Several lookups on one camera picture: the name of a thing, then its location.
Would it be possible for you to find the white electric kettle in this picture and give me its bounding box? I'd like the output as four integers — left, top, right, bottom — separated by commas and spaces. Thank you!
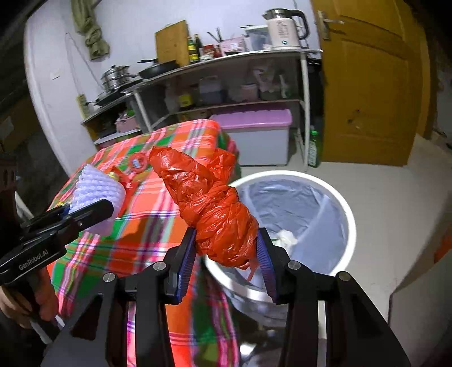
262, 8, 310, 50

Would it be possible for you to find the white round trash bin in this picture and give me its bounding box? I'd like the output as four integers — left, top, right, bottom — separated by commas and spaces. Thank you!
203, 170, 357, 329

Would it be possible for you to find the green hanging cloth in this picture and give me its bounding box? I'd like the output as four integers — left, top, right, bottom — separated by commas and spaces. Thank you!
71, 0, 110, 61

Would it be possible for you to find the blue grey storage container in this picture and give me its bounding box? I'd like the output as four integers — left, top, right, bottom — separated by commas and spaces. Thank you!
198, 78, 223, 105

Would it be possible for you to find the black frying pan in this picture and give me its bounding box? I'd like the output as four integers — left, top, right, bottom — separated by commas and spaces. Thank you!
137, 58, 179, 79

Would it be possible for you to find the red plastic bag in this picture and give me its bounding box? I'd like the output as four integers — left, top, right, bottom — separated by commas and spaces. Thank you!
149, 145, 260, 282

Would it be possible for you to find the small wooden shelf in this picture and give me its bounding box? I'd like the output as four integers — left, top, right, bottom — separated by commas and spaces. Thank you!
81, 95, 142, 149

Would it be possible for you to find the pink plastic basket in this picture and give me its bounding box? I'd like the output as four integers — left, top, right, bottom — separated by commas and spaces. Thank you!
115, 116, 139, 134

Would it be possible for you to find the yellow power strip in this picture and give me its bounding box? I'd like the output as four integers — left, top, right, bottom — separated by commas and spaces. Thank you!
77, 93, 91, 119

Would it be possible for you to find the metal door handle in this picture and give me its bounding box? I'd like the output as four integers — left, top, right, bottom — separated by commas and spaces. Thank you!
317, 10, 344, 40

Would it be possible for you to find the purple lid storage box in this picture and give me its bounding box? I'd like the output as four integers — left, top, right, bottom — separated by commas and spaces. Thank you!
209, 109, 294, 167

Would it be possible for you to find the plaid orange green tablecloth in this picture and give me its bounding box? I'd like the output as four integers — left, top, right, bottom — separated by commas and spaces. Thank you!
46, 120, 241, 367

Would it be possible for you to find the pink utensil holder box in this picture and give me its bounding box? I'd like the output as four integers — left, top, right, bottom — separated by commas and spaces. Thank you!
219, 35, 246, 56

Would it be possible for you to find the red snack packet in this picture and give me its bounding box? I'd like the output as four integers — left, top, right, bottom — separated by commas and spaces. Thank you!
131, 152, 147, 173

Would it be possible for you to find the wooden cutting board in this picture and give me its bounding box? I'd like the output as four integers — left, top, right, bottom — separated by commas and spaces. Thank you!
155, 20, 192, 68

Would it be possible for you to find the clear bin liner bag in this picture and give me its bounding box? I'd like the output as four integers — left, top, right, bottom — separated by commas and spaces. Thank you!
239, 180, 349, 276

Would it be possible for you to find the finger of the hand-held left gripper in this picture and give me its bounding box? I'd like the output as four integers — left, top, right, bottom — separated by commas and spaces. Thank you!
22, 206, 70, 231
65, 198, 115, 236

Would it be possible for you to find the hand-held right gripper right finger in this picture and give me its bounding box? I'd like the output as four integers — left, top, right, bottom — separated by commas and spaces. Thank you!
257, 228, 412, 367

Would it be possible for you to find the wooden door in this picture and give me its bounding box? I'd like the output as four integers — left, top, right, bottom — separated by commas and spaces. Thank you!
311, 0, 432, 167

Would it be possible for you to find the white foam fruit net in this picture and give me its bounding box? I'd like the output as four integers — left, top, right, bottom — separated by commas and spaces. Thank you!
70, 164, 127, 234

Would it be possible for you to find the clear plastic container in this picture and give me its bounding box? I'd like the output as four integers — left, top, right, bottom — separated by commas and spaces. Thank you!
244, 25, 273, 52

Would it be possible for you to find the green glass bottle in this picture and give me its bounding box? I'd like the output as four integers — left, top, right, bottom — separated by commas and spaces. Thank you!
307, 130, 322, 169

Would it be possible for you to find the crumpled white tissue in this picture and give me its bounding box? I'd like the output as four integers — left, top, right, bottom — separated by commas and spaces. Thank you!
271, 229, 299, 253

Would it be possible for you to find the black induction cooker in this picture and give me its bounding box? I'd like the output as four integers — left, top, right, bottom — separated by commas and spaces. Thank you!
95, 79, 142, 107

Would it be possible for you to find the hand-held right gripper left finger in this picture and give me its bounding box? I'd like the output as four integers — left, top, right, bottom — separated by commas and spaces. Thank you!
44, 228, 197, 367

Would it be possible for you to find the stainless steel pot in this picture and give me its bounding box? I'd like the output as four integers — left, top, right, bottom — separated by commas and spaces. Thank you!
101, 64, 137, 89

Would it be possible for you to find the grey metal shelf rack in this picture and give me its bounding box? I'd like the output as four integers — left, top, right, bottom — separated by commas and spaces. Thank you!
122, 49, 324, 167

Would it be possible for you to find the person's left hand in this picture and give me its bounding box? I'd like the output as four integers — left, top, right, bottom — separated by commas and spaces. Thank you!
0, 275, 59, 324

